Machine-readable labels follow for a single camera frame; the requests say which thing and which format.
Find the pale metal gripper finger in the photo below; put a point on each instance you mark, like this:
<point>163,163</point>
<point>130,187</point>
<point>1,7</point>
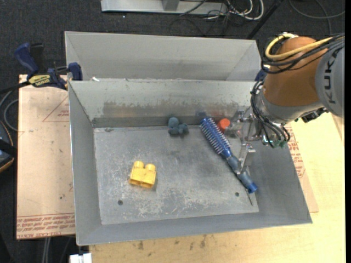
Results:
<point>241,157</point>
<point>250,157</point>

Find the blue hairbrush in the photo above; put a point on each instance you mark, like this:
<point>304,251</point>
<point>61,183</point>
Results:
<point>216,138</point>

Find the orange-red cylinder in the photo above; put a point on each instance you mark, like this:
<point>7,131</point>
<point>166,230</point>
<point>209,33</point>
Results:
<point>224,124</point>

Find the dark blue-grey toy animal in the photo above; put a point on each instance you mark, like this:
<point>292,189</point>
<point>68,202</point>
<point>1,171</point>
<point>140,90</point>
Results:
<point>176,127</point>

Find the grey metal bin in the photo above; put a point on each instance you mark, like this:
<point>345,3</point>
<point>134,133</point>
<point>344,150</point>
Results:
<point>164,174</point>

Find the yellow toy brick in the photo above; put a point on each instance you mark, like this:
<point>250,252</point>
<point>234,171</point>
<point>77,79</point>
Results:
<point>142,174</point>

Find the brown cardboard board, red print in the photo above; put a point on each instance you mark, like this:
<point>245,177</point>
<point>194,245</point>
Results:
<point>44,160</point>

